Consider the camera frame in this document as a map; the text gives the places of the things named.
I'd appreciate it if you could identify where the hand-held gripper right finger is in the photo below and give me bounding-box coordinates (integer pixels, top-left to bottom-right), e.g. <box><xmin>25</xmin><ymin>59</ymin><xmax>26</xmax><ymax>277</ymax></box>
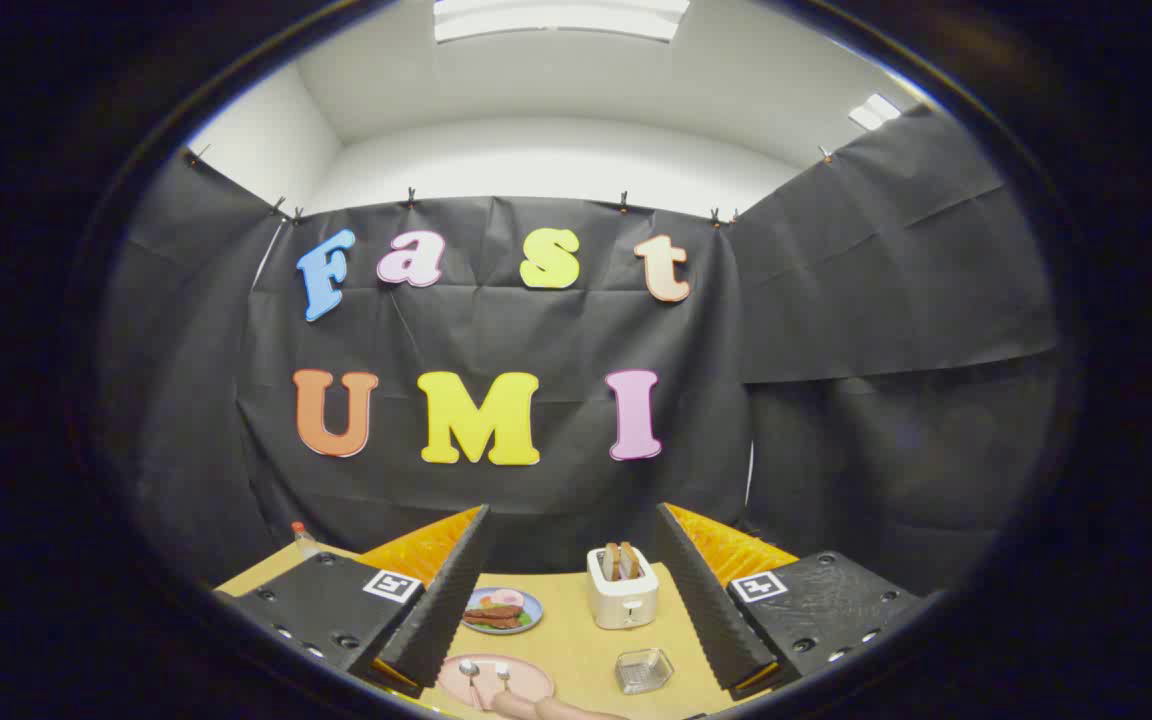
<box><xmin>654</xmin><ymin>502</ymin><xmax>927</xmax><ymax>701</ymax></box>

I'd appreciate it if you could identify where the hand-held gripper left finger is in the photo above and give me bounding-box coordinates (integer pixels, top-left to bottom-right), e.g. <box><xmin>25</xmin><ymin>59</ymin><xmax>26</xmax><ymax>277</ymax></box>
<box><xmin>214</xmin><ymin>505</ymin><xmax>492</xmax><ymax>699</ymax></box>

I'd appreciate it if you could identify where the blue plate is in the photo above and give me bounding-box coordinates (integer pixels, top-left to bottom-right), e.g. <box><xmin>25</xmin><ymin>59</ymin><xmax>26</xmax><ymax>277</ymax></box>
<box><xmin>461</xmin><ymin>587</ymin><xmax>544</xmax><ymax>636</ymax></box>

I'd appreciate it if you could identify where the white toaster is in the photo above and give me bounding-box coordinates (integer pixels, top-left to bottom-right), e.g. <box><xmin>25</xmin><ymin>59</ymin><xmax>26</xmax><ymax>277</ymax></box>
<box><xmin>586</xmin><ymin>547</ymin><xmax>660</xmax><ymax>631</ymax></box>

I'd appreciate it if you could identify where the pink plate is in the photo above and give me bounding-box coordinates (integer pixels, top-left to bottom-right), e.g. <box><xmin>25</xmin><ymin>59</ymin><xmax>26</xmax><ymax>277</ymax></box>
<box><xmin>436</xmin><ymin>654</ymin><xmax>555</xmax><ymax>713</ymax></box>

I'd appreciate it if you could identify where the small ceiling light panel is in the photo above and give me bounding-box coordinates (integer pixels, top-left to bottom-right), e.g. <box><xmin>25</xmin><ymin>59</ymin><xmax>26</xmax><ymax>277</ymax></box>
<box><xmin>848</xmin><ymin>93</ymin><xmax>903</xmax><ymax>132</ymax></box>

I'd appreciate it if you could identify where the large ceiling light panel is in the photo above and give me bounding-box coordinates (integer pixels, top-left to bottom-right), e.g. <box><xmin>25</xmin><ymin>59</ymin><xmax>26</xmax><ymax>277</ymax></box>
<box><xmin>433</xmin><ymin>0</ymin><xmax>692</xmax><ymax>44</ymax></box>

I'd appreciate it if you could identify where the metal wire cutlery basket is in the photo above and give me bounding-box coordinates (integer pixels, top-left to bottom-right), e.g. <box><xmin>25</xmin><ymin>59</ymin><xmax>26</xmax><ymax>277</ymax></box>
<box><xmin>615</xmin><ymin>648</ymin><xmax>675</xmax><ymax>695</ymax></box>

